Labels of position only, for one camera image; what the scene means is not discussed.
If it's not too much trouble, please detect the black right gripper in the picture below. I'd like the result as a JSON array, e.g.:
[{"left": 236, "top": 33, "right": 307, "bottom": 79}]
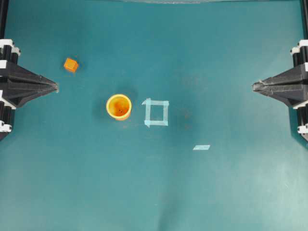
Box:
[{"left": 252, "top": 39, "right": 308, "bottom": 141}]

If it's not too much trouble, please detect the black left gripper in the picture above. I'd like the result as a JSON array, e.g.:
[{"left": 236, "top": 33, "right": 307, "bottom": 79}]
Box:
[{"left": 0, "top": 38, "right": 58, "bottom": 140}]

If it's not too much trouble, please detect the orange cube block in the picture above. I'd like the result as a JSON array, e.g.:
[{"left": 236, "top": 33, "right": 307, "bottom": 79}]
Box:
[{"left": 64, "top": 58, "right": 79, "bottom": 73}]

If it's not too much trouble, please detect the yellow orange plastic cup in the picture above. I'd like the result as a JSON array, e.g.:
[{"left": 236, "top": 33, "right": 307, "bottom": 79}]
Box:
[{"left": 106, "top": 94, "right": 132, "bottom": 121}]

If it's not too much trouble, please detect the light blue tape strip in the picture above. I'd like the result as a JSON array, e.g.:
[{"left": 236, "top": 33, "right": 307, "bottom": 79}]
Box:
[{"left": 193, "top": 145, "right": 210, "bottom": 151}]

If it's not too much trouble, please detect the light blue tape square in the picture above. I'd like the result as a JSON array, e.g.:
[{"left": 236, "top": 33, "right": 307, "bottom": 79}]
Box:
[{"left": 142, "top": 98, "right": 169, "bottom": 127}]

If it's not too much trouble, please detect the black frame post right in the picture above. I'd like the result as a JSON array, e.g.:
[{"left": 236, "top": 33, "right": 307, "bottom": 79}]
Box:
[{"left": 300, "top": 0, "right": 308, "bottom": 39}]

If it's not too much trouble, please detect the black frame post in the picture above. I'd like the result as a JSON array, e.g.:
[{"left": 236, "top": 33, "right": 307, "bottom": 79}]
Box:
[
  {"left": 0, "top": 0, "right": 9, "bottom": 39},
  {"left": 300, "top": 0, "right": 308, "bottom": 39}
]

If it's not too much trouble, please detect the black frame post left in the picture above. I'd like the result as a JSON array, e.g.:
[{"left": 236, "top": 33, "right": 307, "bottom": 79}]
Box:
[{"left": 0, "top": 0, "right": 9, "bottom": 39}]

